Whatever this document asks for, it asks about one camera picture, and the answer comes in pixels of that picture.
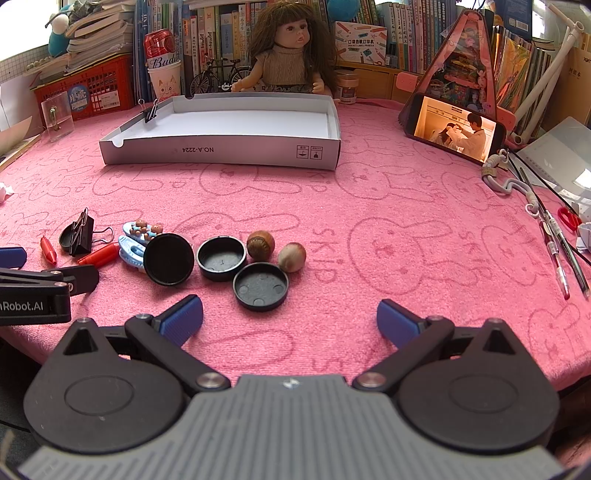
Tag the clear acrylic cup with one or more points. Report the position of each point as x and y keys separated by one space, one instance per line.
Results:
x=57 y=116

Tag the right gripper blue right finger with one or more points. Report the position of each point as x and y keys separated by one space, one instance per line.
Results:
x=419 y=341

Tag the brown haired doll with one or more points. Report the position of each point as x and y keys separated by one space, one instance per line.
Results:
x=291 y=51

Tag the pink triangular phone stand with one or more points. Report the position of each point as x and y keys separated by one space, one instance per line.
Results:
x=461 y=75

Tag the smartphone playing video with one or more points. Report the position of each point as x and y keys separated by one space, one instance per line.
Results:
x=466 y=132

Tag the red cap piece long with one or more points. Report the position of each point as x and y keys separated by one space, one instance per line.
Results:
x=101 y=257

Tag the red beer can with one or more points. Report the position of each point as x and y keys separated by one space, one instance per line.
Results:
x=159 y=48

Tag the brown hazelnut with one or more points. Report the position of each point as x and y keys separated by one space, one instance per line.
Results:
x=260 y=245

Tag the pale hazelnut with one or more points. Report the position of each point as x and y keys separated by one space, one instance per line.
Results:
x=292 y=257

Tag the miniature black bicycle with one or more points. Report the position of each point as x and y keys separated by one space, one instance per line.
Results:
x=218 y=76

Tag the red cap piece short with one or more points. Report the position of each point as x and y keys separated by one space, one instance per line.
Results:
x=48 y=251

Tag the large black binder clip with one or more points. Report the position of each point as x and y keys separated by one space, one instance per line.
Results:
x=79 y=237

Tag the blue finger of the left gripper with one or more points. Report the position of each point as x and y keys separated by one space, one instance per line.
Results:
x=12 y=257
x=70 y=281

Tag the blue decorated hair clip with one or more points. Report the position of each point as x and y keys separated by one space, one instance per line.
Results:
x=141 y=231

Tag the red scissors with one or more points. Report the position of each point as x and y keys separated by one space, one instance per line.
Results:
x=569 y=218

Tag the red plastic basket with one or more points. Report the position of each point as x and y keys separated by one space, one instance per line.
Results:
x=103 y=87

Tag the pink rabbit towel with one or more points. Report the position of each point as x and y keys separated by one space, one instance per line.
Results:
x=397 y=219

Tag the white cardboard tray box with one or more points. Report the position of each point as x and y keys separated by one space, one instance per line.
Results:
x=251 y=128

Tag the clear plastic folder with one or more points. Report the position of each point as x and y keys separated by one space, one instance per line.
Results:
x=562 y=158

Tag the white pipe frame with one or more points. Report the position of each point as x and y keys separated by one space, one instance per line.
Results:
x=543 y=89

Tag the crumpled white tissue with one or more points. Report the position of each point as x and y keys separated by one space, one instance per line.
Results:
x=5 y=192

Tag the small glass jar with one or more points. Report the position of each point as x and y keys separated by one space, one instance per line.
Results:
x=347 y=84

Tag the colourful stationery box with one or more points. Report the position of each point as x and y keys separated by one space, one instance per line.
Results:
x=361 y=43

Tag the black round lid front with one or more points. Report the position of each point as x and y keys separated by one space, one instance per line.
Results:
x=260 y=286

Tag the white paper cat cup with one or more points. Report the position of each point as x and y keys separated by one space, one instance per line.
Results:
x=165 y=80

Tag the row of upright books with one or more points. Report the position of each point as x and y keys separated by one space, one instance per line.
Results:
x=416 y=30

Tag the blue cardboard box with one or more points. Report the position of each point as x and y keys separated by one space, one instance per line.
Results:
x=516 y=16

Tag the stack of books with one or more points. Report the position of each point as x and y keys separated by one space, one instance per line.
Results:
x=97 y=30

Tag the small binder clip on tray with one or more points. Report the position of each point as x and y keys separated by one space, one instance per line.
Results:
x=148 y=110

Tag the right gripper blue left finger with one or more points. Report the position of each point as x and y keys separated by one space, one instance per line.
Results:
x=158 y=340

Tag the black pen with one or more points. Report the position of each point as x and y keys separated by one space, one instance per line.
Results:
x=564 y=248

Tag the blue penguin plush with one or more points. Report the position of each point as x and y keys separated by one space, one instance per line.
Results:
x=58 y=41

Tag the black round lid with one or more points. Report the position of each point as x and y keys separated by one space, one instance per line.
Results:
x=221 y=258
x=168 y=259
x=260 y=286

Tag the blue white plush toy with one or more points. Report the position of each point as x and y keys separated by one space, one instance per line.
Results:
x=343 y=10

